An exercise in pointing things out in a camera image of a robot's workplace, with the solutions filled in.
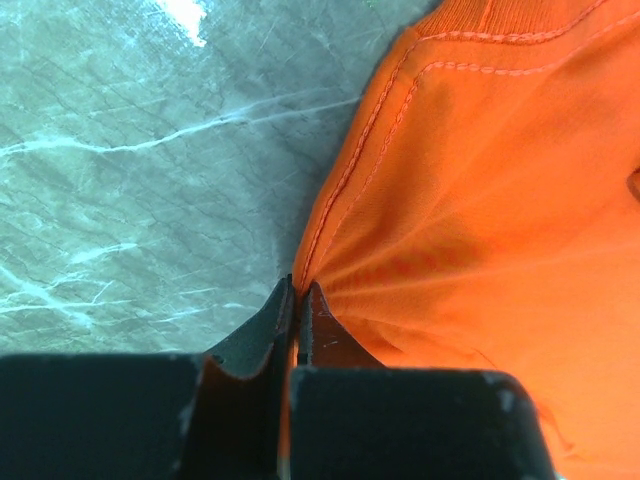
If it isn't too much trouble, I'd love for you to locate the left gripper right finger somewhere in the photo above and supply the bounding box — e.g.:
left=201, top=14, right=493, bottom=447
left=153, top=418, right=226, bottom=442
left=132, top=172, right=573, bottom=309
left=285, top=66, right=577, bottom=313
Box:
left=297, top=282, right=384, bottom=369

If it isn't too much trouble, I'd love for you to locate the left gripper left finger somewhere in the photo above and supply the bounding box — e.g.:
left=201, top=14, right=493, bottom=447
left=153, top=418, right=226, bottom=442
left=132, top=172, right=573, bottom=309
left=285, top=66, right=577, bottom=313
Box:
left=207, top=275, right=294, bottom=379

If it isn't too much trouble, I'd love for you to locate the orange t shirt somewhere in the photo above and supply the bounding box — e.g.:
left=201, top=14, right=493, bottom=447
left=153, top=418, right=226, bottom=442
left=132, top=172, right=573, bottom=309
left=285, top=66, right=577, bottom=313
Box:
left=293, top=1, right=639, bottom=479

